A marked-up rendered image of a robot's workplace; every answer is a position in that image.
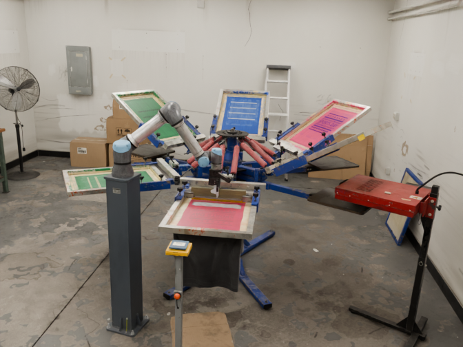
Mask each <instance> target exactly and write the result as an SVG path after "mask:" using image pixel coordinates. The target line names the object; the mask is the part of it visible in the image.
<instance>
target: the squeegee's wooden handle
mask: <svg viewBox="0 0 463 347"><path fill-rule="evenodd" d="M212 189H214V188H212V187H193V186H192V190H191V192H194V197H195V196H206V197H216V194H214V193H211V190H212ZM243 196H246V190H240V189H221V188H219V193H218V198H233V199H241V200H243Z"/></svg>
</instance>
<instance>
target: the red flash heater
mask: <svg viewBox="0 0 463 347"><path fill-rule="evenodd" d="M417 188H418V187H416V186H413V185H406V184H402V183H399V182H393V181H389V180H383V179H379V178H374V177H370V176H364V175H360V174H358V175H356V176H354V177H352V178H350V179H348V180H347V181H345V182H344V183H342V184H340V185H338V186H337V187H335V192H334V193H335V199H338V200H343V201H346V202H351V203H354V204H359V205H362V206H366V207H371V208H374V209H379V210H382V211H387V212H390V213H395V214H398V215H403V216H406V217H410V218H414V216H415V215H416V214H417V213H422V217H424V215H425V214H426V210H427V206H428V202H429V196H430V193H431V189H426V188H422V187H421V188H420V189H419V190H418V191H419V194H415V191H416V189H417ZM385 191H387V192H390V193H391V194H387V193H385Z"/></svg>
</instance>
